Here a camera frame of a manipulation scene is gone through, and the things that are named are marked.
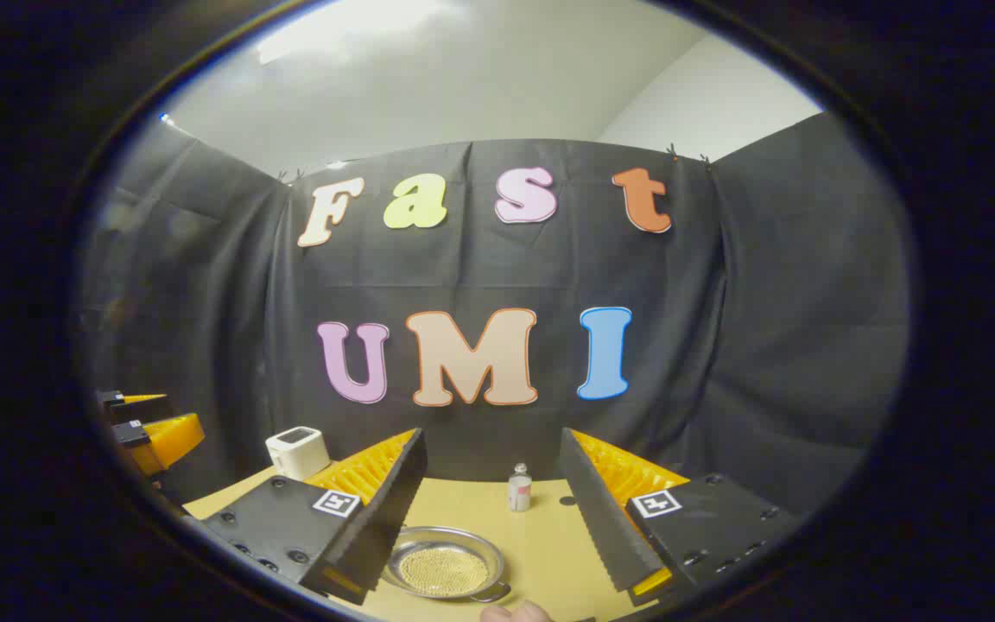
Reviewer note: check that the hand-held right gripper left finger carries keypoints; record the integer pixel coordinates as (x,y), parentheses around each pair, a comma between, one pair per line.
(389,510)

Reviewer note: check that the small white bottle red label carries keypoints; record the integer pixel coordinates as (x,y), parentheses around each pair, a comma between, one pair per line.
(520,492)

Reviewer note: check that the white toaster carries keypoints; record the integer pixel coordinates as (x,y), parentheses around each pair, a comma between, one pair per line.
(297,453)

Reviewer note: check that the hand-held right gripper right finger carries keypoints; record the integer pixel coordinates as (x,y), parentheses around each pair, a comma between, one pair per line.
(601,518)

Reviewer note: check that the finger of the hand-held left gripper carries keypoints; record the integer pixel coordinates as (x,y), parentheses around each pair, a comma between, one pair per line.
(169,441)
(143,410)

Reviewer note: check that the pile of yellow soybeans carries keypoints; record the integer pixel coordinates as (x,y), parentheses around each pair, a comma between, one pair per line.
(444,572)

